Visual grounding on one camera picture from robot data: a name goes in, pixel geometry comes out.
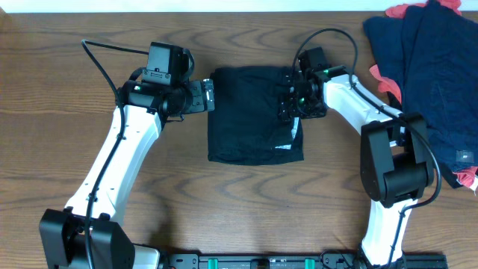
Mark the navy blue garment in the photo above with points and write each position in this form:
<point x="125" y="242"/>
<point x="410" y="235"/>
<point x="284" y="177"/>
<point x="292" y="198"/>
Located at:
<point x="431" y="55"/>

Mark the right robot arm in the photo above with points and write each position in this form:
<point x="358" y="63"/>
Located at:
<point x="396" y="160"/>

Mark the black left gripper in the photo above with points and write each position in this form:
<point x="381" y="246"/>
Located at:
<point x="207" y="96"/>

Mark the black shorts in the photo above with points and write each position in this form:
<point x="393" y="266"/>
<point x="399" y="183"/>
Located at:
<point x="245" y="128"/>

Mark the red garment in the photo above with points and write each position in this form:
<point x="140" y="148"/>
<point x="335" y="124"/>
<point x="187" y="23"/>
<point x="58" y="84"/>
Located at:
<point x="466" y="177"/>

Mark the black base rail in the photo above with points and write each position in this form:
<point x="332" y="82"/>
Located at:
<point x="298" y="262"/>

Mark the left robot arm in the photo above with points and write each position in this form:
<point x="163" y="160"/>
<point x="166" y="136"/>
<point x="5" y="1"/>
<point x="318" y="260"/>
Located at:
<point x="88" y="232"/>

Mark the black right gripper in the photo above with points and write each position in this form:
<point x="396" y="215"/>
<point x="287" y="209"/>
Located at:
<point x="288" y="100"/>

